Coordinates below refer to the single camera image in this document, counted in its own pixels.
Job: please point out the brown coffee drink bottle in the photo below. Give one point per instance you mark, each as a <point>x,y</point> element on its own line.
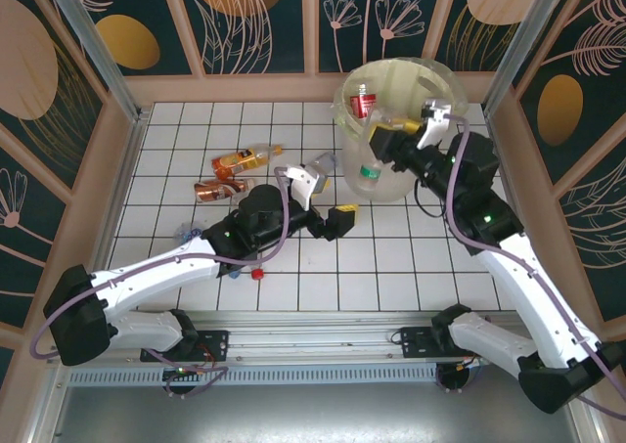
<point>220,190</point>

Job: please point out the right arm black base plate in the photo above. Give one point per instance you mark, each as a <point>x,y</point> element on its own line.
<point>415,340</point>

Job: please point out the aluminium front rail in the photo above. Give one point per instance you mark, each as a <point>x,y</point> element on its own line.
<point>313,338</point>

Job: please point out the translucent plastic bin liner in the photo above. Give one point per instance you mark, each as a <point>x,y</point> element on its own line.
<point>396,81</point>

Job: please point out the water bottle blue cap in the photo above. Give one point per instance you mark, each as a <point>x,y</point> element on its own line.
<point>186,233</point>

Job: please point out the clear bottle green neck band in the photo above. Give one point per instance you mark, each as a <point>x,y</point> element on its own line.
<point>371,171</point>

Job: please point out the aluminium frame post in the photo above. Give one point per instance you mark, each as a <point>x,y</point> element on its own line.
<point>520,47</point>
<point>95,47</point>

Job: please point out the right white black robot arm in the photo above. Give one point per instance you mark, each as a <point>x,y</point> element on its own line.
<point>528,291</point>

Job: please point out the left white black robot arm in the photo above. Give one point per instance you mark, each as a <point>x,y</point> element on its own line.
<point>156,272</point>

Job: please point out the tea bottle red yellow label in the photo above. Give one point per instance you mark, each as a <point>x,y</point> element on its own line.
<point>363,105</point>

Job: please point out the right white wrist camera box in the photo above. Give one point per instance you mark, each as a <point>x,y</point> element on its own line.
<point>435,120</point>

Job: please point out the orange juice plastic bottle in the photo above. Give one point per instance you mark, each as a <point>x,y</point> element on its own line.
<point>239,162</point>

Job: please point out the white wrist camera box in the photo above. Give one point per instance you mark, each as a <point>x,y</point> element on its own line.
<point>435,120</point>
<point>303,189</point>

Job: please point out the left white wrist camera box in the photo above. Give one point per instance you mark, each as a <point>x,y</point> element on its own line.
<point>303,189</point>

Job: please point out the aluminium side rail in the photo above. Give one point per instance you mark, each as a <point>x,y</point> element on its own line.
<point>494,129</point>
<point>115,218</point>

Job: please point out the clear bottle pale blue label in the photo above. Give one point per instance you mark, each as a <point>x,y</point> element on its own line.
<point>330,160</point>

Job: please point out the cream plastic waste bin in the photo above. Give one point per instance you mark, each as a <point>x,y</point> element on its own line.
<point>406,184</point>

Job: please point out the grey metal sheet panel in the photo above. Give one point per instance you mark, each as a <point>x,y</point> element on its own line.
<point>313,413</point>

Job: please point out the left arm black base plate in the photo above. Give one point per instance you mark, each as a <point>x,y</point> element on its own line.
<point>215,338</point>

